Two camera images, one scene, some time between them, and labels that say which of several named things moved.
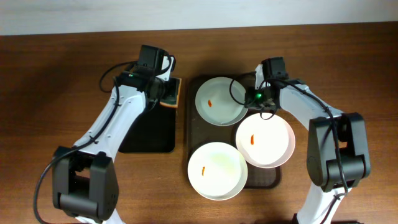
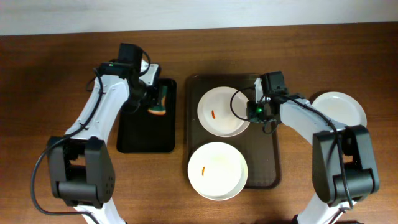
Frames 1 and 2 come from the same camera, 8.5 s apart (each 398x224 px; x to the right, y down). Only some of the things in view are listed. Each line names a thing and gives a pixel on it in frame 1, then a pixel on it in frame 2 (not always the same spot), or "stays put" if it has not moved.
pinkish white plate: x=265 y=144 to x=222 y=112
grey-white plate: x=214 y=103 to x=341 y=107
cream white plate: x=217 y=171 stays put
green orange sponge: x=171 y=92 to x=160 y=109
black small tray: x=153 y=131 stays put
